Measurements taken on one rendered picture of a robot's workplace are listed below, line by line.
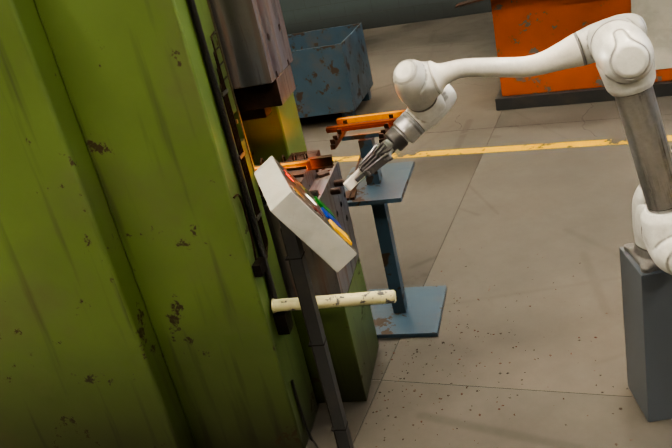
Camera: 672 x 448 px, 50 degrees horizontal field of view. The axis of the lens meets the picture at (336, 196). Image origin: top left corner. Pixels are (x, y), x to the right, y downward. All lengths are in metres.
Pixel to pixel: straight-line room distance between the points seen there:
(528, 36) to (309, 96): 1.91
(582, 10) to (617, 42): 3.83
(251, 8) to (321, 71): 3.92
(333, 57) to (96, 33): 4.09
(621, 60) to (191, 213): 1.38
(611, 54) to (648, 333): 1.03
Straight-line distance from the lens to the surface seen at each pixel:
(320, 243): 2.02
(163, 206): 2.45
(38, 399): 3.06
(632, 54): 2.02
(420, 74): 2.08
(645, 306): 2.57
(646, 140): 2.16
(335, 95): 6.34
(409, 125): 2.23
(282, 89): 2.55
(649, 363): 2.71
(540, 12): 5.88
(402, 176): 3.21
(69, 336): 2.78
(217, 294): 2.55
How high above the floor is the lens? 1.91
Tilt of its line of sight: 23 degrees down
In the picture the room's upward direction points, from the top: 13 degrees counter-clockwise
